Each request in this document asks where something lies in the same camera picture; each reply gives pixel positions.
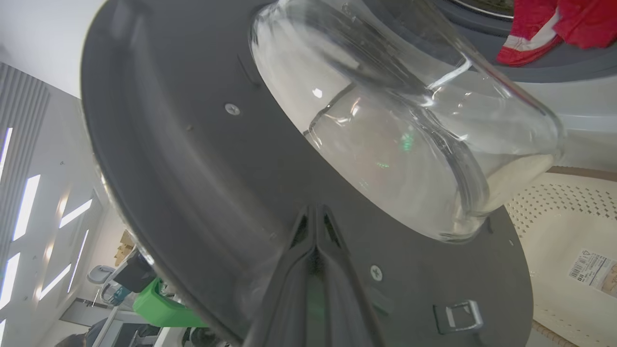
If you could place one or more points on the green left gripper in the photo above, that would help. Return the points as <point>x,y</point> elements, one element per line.
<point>164,311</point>

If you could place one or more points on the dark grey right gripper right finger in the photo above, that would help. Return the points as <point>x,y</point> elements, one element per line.
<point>342,299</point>

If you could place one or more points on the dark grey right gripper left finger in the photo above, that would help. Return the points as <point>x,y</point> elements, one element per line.
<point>294,299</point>

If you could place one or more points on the dark grey washing machine door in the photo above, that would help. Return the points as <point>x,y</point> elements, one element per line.
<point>193,168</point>

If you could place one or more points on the red and white garment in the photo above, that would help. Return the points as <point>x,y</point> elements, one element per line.
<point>525,38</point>

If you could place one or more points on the plain red garment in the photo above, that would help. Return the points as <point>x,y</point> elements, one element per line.
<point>588,21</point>

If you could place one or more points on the cream perforated laundry basket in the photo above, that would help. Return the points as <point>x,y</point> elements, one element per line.
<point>554,250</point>

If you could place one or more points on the grey rubber door gasket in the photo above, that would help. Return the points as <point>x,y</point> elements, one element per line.
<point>530,72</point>

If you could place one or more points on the white washing machine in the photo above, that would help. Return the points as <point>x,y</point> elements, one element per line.
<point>588,120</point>

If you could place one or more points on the grey office chair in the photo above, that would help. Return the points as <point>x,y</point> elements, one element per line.
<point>100,274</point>

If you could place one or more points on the cardboard boxes stack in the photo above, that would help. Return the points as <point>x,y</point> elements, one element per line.
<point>125,248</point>

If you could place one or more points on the white barcode sticker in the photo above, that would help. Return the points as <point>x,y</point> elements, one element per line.
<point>590,270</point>

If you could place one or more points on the dark grey wrist camera box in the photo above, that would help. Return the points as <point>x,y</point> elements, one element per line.
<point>135,274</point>

